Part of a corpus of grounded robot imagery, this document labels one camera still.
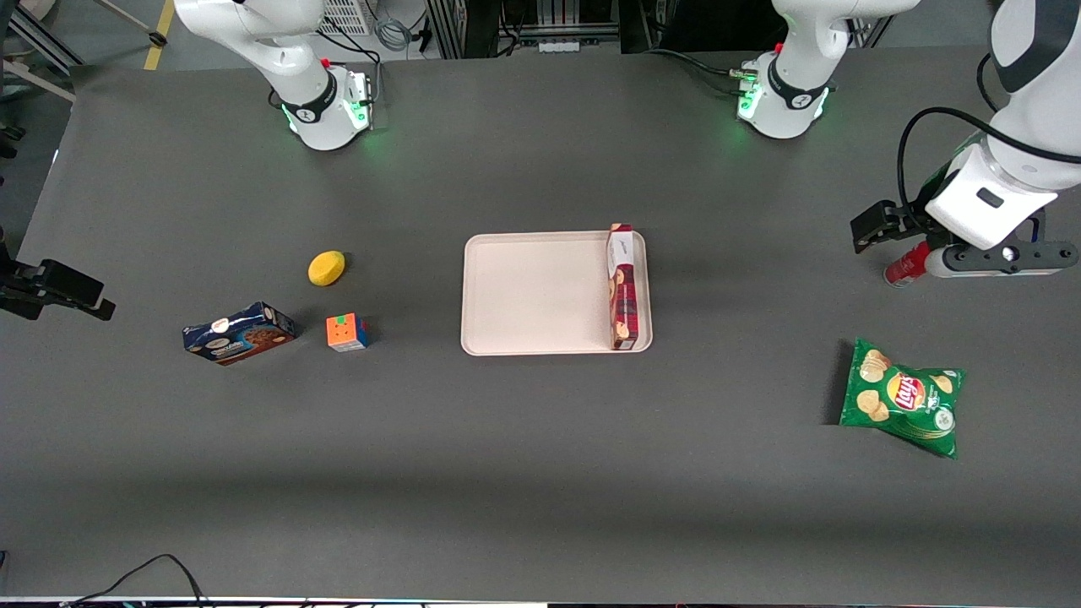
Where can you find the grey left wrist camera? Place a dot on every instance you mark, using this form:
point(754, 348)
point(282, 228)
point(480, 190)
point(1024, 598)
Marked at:
point(1005, 256)

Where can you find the beige rectangular plastic tray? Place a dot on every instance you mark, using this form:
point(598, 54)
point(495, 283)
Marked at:
point(532, 291)

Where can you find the green Lay's chips bag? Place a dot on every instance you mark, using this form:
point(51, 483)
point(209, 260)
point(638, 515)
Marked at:
point(904, 397)

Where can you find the colourful puzzle cube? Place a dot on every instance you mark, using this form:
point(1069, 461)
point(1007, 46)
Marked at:
point(344, 333)

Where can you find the white power strip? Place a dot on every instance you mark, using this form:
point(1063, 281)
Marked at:
point(560, 45)

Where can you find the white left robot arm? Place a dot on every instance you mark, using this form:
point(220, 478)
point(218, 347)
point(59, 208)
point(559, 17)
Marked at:
point(794, 93)

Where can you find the white perforated box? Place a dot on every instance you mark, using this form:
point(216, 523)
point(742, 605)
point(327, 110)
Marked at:
point(346, 15)

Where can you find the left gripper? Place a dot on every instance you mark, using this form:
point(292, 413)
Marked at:
point(915, 225)

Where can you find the long red cookie box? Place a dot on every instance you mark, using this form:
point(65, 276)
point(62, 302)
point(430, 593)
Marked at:
point(623, 291)

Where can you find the red plastic bottle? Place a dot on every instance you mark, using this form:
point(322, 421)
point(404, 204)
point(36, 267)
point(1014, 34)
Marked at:
point(905, 266)

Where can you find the yellow lemon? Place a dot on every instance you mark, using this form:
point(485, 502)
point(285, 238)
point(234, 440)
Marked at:
point(326, 268)

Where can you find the blue cookie box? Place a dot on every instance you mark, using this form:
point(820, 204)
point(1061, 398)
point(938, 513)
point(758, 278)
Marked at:
point(241, 334)

